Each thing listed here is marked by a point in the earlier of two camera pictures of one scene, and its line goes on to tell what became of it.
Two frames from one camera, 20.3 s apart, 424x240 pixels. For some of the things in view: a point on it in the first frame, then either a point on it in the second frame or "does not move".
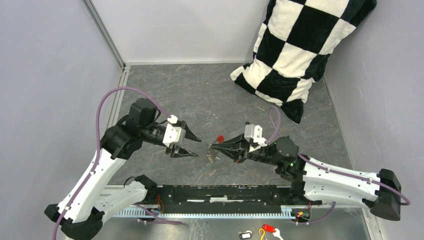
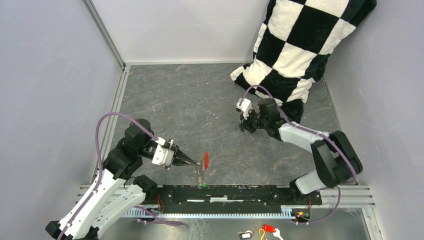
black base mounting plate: [225, 198] does not move
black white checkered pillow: [296, 39] does not move
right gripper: [241, 151] -> [245, 124]
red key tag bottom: [268, 228] does not move
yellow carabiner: [261, 238] does not move
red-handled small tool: [220, 139] -> [206, 163]
